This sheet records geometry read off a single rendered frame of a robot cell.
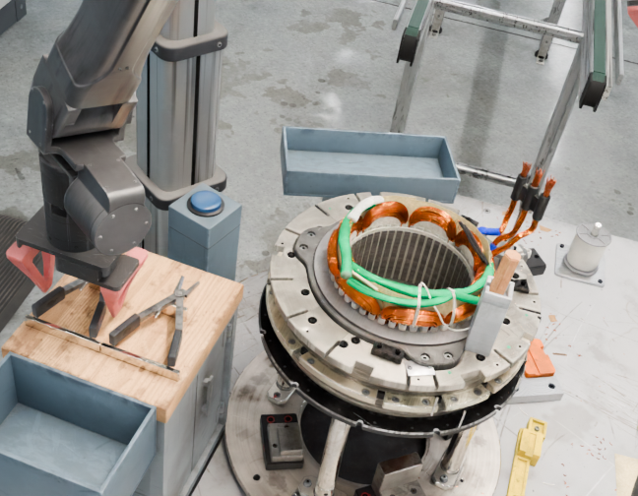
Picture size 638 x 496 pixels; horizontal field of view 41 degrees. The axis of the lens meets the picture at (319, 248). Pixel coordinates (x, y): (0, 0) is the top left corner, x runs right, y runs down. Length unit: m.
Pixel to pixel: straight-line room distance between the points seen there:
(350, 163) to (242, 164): 1.69
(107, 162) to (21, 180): 2.11
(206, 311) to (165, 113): 0.39
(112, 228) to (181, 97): 0.52
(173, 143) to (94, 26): 0.62
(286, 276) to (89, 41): 0.39
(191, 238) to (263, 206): 1.65
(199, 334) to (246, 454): 0.27
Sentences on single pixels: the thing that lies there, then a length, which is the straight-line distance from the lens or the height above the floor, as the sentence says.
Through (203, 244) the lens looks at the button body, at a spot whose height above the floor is 1.00.
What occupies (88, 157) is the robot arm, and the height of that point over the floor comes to 1.31.
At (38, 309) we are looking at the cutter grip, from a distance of 0.95.
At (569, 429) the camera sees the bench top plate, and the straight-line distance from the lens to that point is 1.36.
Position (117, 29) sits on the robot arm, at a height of 1.45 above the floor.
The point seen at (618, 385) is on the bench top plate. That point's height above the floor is 0.78.
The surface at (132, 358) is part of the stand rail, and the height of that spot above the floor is 1.08.
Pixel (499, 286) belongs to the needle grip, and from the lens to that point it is 0.89.
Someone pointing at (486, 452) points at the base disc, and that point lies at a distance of 1.26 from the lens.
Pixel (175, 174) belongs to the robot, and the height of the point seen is 0.95.
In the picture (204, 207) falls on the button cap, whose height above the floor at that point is 1.04.
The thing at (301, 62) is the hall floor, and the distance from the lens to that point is 3.58.
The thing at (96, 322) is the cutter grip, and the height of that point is 1.09.
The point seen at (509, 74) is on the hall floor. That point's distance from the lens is 3.82.
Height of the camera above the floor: 1.78
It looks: 42 degrees down
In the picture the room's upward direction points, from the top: 10 degrees clockwise
